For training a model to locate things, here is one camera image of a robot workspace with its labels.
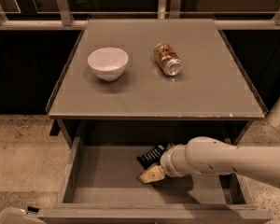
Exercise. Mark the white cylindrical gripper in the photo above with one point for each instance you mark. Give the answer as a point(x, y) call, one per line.
point(167, 162)

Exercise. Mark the grey cabinet with counter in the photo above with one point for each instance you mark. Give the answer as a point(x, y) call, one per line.
point(211, 85)

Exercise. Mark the metal railing frame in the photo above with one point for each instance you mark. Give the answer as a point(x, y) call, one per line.
point(74, 14)

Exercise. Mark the gold soda can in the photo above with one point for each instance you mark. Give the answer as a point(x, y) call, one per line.
point(167, 60)

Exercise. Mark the dark blue rxbar wrapper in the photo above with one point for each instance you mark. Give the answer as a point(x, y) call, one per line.
point(152, 156)

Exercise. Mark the white plastic robot base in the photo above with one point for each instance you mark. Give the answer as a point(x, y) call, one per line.
point(13, 215)

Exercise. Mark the open grey wooden drawer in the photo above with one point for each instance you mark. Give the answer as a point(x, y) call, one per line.
point(101, 187)

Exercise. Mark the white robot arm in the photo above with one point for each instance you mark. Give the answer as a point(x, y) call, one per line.
point(208, 156)

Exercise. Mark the white ceramic bowl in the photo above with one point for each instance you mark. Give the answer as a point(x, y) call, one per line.
point(108, 64)

